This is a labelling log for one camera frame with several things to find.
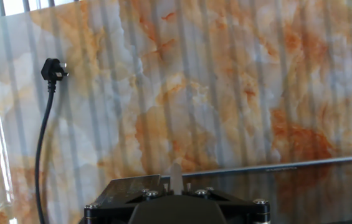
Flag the black power cable with plug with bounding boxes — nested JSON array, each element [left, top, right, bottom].
[[34, 57, 70, 224]]

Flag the orange marble patterned mat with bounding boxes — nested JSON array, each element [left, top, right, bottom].
[[0, 0, 352, 224]]

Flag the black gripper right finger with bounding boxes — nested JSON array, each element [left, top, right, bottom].
[[183, 183, 272, 224]]

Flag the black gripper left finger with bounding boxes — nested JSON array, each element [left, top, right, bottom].
[[83, 182, 174, 224]]

